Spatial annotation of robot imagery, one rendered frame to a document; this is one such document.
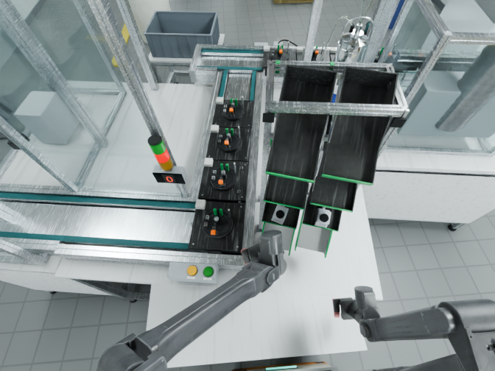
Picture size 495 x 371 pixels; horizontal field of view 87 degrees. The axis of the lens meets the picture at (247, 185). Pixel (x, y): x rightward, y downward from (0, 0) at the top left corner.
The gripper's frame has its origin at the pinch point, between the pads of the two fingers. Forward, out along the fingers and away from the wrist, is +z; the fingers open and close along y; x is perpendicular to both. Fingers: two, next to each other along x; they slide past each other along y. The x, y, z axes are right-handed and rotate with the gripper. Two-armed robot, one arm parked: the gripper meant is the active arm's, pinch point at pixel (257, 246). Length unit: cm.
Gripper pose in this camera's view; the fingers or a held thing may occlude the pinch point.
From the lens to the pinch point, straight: 97.4
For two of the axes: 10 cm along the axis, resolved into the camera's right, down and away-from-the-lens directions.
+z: -2.8, -1.0, 9.6
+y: -9.2, 3.1, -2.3
